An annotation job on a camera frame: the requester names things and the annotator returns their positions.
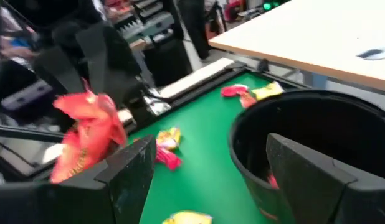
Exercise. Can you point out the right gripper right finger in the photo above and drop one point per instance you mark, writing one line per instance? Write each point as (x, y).
(311, 186)

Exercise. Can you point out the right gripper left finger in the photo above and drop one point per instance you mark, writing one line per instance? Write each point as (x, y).
(127, 186)

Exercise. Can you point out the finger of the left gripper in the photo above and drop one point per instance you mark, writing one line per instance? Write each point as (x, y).
(60, 71)
(97, 59)

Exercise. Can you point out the orange Reese's packet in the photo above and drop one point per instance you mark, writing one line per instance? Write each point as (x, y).
(86, 130)

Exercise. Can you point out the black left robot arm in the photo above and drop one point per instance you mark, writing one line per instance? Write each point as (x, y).
(127, 62)

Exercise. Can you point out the red orange candy packet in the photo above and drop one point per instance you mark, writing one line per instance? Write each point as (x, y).
(248, 100)

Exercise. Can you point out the red KitKat packet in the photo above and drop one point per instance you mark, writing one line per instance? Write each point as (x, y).
(272, 181)

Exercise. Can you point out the grey bench equipment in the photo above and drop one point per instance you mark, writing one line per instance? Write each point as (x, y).
(149, 21)

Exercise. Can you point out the black cauldron bucket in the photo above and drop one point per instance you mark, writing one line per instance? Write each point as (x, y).
(304, 118)

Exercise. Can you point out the black equipment case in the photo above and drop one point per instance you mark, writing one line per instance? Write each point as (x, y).
(167, 62)

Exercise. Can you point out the green table mat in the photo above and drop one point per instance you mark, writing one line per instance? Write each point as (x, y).
(205, 155)

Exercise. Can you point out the person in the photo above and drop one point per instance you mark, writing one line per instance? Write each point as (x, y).
(195, 25)

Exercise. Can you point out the light wooden desk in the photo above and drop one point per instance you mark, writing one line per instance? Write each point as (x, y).
(304, 37)

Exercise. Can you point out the silver mounting bracket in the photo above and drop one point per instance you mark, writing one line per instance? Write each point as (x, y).
(156, 104)

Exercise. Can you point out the black table frame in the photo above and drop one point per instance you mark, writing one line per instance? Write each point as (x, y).
(208, 85)

